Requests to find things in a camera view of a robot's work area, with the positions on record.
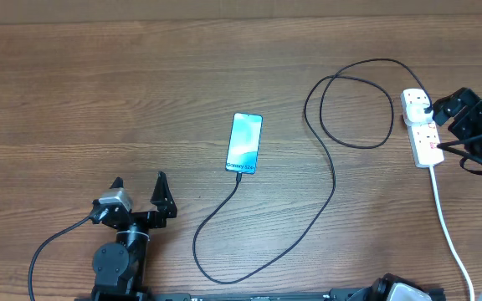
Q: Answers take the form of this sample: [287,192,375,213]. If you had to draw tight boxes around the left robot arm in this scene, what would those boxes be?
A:
[90,171,177,300]

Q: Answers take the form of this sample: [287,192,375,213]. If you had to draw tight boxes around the black USB charging cable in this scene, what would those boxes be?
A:
[192,58,434,286]

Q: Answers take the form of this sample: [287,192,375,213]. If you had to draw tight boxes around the smartphone with light blue screen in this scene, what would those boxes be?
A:
[225,113,263,174]

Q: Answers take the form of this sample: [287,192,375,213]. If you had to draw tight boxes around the white power strip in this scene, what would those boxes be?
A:
[400,89,444,168]

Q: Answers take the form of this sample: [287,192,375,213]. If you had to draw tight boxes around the white charger plug adapter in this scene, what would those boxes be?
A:
[403,103,433,126]

